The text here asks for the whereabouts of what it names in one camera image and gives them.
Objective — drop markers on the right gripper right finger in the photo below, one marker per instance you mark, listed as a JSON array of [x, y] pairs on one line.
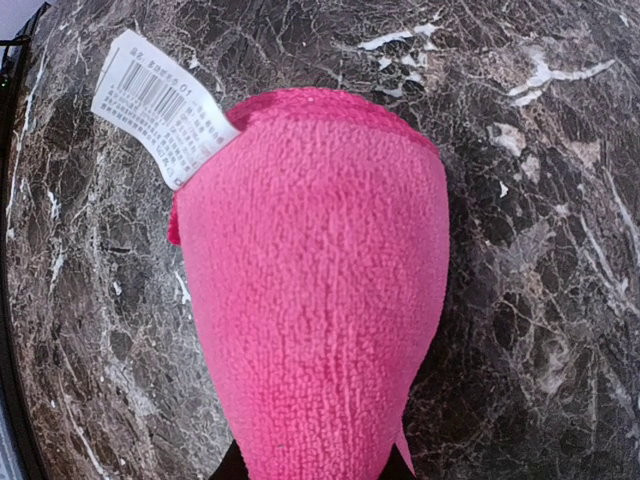
[[396, 467]]

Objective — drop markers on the white barcode care label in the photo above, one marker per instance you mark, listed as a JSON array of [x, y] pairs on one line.
[[145, 93]]

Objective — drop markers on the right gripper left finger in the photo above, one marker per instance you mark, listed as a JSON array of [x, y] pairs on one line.
[[232, 466]]

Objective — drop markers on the pink towel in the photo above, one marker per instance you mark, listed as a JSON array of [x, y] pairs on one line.
[[316, 247]]

